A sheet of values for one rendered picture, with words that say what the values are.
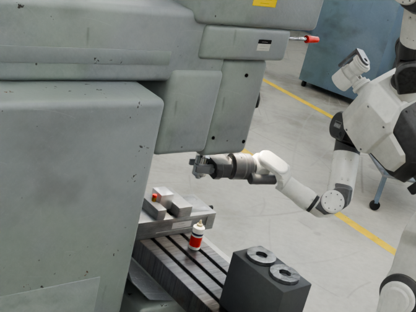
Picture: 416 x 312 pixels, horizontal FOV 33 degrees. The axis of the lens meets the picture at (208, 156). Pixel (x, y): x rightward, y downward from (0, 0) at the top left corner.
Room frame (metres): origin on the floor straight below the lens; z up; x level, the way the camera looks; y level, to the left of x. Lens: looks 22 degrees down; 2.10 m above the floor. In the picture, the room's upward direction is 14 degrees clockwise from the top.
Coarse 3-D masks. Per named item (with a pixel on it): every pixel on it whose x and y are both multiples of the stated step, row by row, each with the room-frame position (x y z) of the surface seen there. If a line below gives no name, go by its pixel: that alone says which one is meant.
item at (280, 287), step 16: (240, 256) 1.80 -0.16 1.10; (256, 256) 1.80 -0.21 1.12; (272, 256) 1.82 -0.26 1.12; (240, 272) 1.78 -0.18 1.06; (256, 272) 1.74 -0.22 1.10; (272, 272) 1.73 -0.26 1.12; (288, 272) 1.76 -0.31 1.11; (224, 288) 1.81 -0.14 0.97; (240, 288) 1.77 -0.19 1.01; (256, 288) 1.73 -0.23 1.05; (272, 288) 1.69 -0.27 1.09; (288, 288) 1.68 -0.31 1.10; (304, 288) 1.72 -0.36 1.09; (224, 304) 1.80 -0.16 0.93; (240, 304) 1.75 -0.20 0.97; (256, 304) 1.71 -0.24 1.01; (272, 304) 1.68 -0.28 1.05; (288, 304) 1.69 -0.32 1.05; (304, 304) 1.74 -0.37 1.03
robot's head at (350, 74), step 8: (352, 64) 2.19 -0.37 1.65; (336, 72) 2.22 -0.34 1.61; (344, 72) 2.19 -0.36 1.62; (352, 72) 2.18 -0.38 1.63; (360, 72) 2.18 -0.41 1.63; (336, 80) 2.20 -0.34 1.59; (344, 80) 2.18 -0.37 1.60; (352, 80) 2.18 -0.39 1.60; (360, 80) 2.17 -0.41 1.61; (344, 88) 2.19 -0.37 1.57
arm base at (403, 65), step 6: (396, 42) 2.08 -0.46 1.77; (402, 66) 1.96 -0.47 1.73; (408, 66) 1.95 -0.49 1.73; (414, 66) 1.95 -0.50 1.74; (396, 72) 1.97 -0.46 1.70; (402, 72) 1.96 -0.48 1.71; (408, 72) 1.96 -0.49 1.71; (414, 72) 1.96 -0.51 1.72; (396, 78) 1.97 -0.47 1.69; (402, 78) 1.97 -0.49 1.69; (408, 78) 1.97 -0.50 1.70; (414, 78) 1.97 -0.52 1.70; (396, 84) 1.99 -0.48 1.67; (402, 84) 1.98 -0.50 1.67; (408, 84) 1.98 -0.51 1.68; (414, 84) 1.98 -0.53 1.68; (402, 90) 1.99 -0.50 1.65; (408, 90) 1.99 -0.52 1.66; (414, 90) 1.99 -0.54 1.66
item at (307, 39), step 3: (306, 36) 2.16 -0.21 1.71; (309, 36) 2.16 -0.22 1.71; (312, 36) 2.17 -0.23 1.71; (288, 39) 2.10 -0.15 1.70; (291, 39) 2.10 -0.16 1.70; (294, 39) 2.11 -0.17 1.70; (297, 39) 2.12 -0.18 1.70; (300, 39) 2.13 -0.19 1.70; (303, 39) 2.14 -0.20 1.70; (306, 39) 2.15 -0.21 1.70; (309, 39) 2.15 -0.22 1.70; (312, 39) 2.16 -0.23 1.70; (315, 39) 2.17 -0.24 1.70; (318, 39) 2.18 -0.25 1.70; (306, 42) 2.15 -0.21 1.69; (309, 42) 2.16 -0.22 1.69; (312, 42) 2.17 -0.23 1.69; (315, 42) 2.18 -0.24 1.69
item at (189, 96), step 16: (144, 80) 1.89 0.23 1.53; (160, 80) 1.83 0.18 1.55; (176, 80) 1.82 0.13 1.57; (192, 80) 1.85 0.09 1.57; (208, 80) 1.89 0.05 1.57; (160, 96) 1.82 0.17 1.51; (176, 96) 1.82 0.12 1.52; (192, 96) 1.86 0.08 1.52; (208, 96) 1.90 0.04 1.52; (176, 112) 1.83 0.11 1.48; (192, 112) 1.87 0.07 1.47; (208, 112) 1.91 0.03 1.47; (160, 128) 1.81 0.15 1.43; (176, 128) 1.84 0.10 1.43; (192, 128) 1.88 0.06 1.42; (208, 128) 1.92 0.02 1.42; (160, 144) 1.81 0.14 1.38; (176, 144) 1.85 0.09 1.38; (192, 144) 1.89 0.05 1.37
